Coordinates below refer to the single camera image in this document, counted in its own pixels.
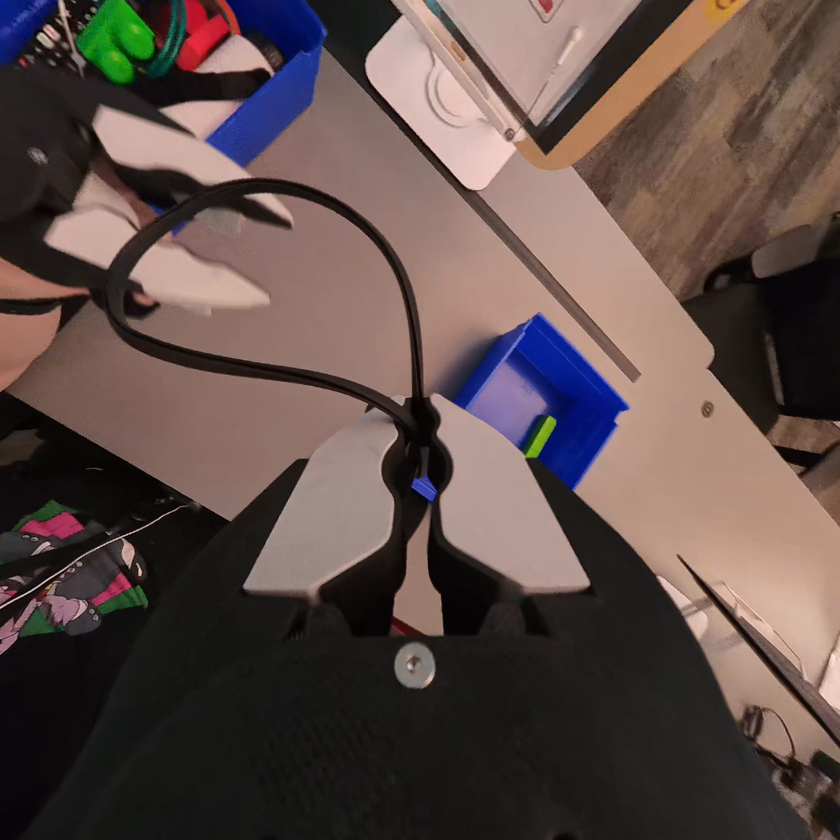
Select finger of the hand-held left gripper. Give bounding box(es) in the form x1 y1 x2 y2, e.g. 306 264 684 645
91 105 294 231
42 176 272 312

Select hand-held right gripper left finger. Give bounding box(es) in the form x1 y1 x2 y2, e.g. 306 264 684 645
241 394 414 636

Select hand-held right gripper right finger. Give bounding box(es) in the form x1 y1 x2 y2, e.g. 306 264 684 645
427 392 592 636

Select long green block bar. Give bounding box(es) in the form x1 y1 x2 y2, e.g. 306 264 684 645
523 415 557 459

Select black cable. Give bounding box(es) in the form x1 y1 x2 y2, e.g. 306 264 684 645
105 178 437 460

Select blue plastic bin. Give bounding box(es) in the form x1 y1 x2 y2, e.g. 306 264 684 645
0 0 328 168
410 313 630 503

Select person's left forearm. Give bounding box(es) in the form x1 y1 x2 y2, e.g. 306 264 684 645
0 308 64 392

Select person's left hand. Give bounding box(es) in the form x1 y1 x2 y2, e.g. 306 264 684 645
0 257 89 303

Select black remote control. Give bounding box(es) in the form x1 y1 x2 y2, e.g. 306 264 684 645
13 0 86 70

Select white and black roll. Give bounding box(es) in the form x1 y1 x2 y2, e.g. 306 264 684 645
98 33 286 139

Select red toy piece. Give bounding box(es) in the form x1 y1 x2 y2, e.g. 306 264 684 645
177 0 234 70

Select short green toy block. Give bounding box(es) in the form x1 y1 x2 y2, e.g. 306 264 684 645
75 0 158 86

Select document display board with stand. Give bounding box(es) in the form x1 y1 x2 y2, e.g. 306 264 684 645
364 0 746 193

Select bundle of coloured wires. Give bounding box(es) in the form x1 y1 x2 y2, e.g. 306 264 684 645
147 0 188 76

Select white earphone cord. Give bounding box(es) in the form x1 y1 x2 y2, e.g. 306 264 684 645
0 504 198 608

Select black table cable cover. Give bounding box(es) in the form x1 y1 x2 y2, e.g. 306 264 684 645
315 0 643 383

